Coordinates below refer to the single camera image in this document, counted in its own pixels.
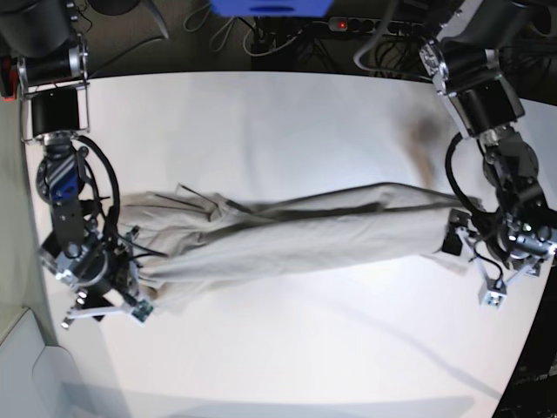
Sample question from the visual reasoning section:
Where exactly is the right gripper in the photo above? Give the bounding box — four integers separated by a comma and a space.
38, 232, 135, 309

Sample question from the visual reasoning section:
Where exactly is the black power strip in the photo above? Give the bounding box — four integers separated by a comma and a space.
327, 17, 423, 37

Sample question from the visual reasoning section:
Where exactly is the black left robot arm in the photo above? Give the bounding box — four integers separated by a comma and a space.
419, 1, 556, 266

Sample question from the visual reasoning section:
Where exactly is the beige t-shirt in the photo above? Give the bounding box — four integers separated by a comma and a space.
118, 183, 469, 314

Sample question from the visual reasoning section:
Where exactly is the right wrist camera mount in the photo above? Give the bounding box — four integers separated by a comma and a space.
61, 226, 155, 329

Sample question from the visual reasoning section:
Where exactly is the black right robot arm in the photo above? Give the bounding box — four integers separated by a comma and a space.
1, 1, 145, 328

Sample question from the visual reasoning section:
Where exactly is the red and black clamp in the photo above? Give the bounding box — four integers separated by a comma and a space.
0, 56, 19, 101

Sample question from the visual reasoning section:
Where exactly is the blue box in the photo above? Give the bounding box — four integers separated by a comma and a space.
210, 0, 333, 17

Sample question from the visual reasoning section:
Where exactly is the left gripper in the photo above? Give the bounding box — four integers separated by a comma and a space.
440, 212, 556, 266

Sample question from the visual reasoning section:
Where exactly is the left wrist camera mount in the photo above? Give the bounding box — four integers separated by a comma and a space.
447, 208, 545, 307

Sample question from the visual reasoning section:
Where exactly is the white cable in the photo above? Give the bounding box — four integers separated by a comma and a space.
241, 25, 305, 58

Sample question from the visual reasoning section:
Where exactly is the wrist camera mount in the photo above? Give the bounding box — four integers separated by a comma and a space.
61, 226, 155, 329
447, 208, 545, 307

